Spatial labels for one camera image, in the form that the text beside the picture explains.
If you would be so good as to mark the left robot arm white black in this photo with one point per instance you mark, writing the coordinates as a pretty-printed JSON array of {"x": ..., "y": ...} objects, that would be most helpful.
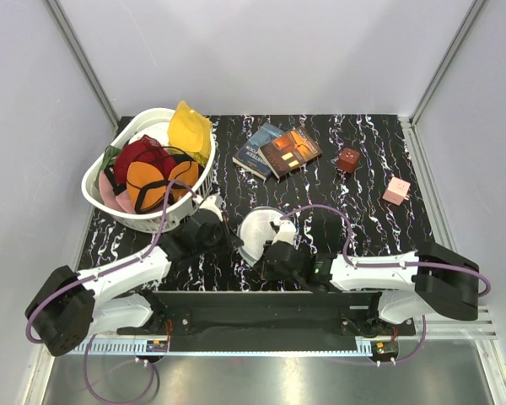
[{"x": 70, "y": 305}]

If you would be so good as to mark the white plastic laundry basket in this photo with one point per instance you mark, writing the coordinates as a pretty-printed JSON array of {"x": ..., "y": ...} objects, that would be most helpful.
[{"x": 97, "y": 190}]

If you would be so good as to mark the dark red cube adapter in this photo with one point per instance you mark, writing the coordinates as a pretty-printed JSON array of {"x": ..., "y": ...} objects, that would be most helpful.
[{"x": 348, "y": 160}]

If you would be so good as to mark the yellow bra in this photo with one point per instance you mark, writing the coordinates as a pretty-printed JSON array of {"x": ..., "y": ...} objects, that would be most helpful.
[{"x": 190, "y": 131}]

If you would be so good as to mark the orange dark paperback book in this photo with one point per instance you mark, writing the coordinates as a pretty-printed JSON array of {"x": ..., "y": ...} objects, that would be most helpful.
[{"x": 289, "y": 152}]

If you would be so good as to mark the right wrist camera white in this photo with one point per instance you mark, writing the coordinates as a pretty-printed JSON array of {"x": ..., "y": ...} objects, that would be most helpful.
[{"x": 285, "y": 231}]

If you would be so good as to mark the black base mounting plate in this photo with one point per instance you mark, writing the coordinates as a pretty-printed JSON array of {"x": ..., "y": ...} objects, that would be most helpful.
[{"x": 267, "y": 322}]

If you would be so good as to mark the orange black bra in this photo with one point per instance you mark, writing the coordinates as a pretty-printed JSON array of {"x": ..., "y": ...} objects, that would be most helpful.
[{"x": 147, "y": 182}]

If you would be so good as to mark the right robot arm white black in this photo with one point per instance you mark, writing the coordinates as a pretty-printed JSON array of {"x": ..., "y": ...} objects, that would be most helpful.
[{"x": 432, "y": 279}]

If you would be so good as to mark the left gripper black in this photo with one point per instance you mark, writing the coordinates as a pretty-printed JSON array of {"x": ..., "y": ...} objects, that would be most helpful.
[{"x": 229, "y": 241}]

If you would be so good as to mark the blue paperback book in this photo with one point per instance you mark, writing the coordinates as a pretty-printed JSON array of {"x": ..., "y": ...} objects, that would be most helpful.
[{"x": 247, "y": 156}]

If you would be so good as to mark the pink cube adapter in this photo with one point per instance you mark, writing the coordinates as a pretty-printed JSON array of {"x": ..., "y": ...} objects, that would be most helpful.
[{"x": 396, "y": 191}]

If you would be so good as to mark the pink garment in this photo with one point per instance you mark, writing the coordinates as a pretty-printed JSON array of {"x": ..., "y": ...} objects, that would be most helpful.
[{"x": 119, "y": 202}]

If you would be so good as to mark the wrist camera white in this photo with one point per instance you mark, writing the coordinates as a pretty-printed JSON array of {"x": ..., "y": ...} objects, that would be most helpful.
[
  {"x": 214, "y": 204},
  {"x": 285, "y": 231}
]

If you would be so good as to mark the white mesh laundry bag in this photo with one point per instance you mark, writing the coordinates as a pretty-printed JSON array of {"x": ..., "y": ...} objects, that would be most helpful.
[{"x": 255, "y": 231}]

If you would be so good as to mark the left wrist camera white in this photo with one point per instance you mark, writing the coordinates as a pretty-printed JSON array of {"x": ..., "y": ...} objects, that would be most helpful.
[{"x": 214, "y": 204}]

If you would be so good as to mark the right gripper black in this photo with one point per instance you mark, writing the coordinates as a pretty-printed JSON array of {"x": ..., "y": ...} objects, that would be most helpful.
[{"x": 269, "y": 270}]

